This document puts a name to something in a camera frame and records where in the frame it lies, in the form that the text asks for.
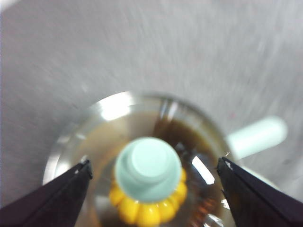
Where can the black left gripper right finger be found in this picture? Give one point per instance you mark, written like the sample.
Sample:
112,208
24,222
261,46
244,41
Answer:
255,196

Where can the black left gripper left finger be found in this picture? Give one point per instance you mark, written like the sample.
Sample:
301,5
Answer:
54,196

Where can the glass lid with green knob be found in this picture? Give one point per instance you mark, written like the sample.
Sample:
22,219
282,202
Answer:
148,165

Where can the yellow pumpkin with green stem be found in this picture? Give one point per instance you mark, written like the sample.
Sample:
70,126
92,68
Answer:
144,212

